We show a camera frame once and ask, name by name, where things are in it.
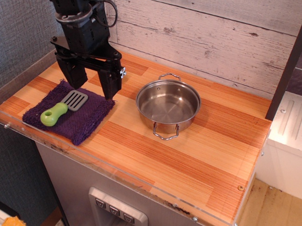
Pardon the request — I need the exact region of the dark vertical post right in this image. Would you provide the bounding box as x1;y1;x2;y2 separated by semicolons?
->
265;25;302;121

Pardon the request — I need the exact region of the stainless steel pot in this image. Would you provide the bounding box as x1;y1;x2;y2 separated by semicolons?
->
135;72;201;141

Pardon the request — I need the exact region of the green handled grey spatula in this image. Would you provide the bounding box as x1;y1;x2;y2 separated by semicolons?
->
40;90;89;127

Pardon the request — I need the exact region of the yellow cloth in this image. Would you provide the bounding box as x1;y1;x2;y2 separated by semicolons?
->
1;217;26;226

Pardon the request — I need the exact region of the black cable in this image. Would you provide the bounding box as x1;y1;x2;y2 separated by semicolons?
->
90;0;119;29

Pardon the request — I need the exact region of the silver dispenser panel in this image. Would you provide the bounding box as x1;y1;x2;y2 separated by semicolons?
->
89;187;148;226

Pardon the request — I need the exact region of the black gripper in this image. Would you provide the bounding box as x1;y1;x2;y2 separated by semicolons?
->
51;0;125;100

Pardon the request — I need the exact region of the purple towel cloth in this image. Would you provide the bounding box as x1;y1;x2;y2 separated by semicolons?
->
22;80;115;146

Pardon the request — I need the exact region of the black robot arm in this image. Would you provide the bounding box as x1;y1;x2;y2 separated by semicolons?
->
50;0;125;100

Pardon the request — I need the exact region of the clear acrylic table guard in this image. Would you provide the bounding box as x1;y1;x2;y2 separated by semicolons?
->
0;53;271;226

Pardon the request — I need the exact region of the white plastic cabinet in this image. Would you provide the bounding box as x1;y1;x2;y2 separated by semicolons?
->
255;92;302;199

